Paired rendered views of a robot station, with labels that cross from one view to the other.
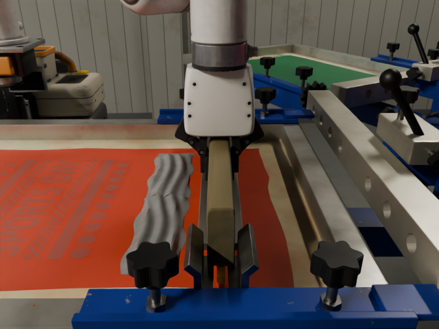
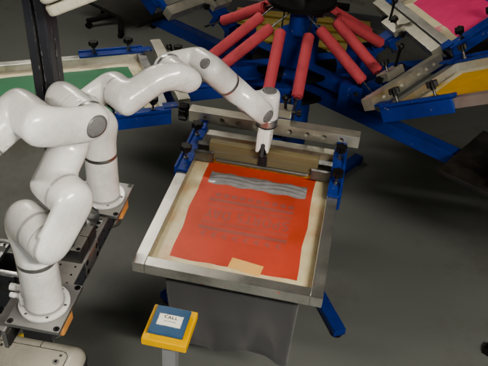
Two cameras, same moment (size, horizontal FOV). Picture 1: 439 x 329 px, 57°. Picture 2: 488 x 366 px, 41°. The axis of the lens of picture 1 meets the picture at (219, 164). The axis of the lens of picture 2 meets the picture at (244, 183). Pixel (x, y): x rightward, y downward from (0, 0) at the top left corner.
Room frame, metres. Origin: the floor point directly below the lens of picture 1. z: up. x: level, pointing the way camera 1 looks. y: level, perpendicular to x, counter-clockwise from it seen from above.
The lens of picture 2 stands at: (0.30, 1.93, 2.39)
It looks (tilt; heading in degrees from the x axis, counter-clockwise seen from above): 38 degrees down; 279
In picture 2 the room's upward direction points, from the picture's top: 4 degrees clockwise
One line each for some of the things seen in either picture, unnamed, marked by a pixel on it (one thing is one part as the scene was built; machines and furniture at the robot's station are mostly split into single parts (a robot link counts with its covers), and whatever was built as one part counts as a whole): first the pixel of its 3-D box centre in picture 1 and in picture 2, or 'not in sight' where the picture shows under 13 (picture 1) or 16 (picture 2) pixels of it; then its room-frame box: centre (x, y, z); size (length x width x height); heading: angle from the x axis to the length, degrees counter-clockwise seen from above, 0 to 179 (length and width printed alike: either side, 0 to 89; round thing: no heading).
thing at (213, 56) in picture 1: (224, 51); (267, 118); (0.56, -0.01, 1.18); 0.09 x 0.07 x 0.03; 90
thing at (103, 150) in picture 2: not in sight; (96, 130); (0.97, 0.50, 1.37); 0.13 x 0.10 x 0.16; 141
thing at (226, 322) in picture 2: not in sight; (229, 312); (0.55, 0.51, 0.74); 0.45 x 0.03 x 0.43; 0
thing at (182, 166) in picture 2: (227, 126); (191, 152); (0.84, -0.02, 0.97); 0.30 x 0.05 x 0.07; 90
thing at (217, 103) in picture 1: (219, 95); (266, 133); (0.56, 0.00, 1.12); 0.10 x 0.08 x 0.11; 90
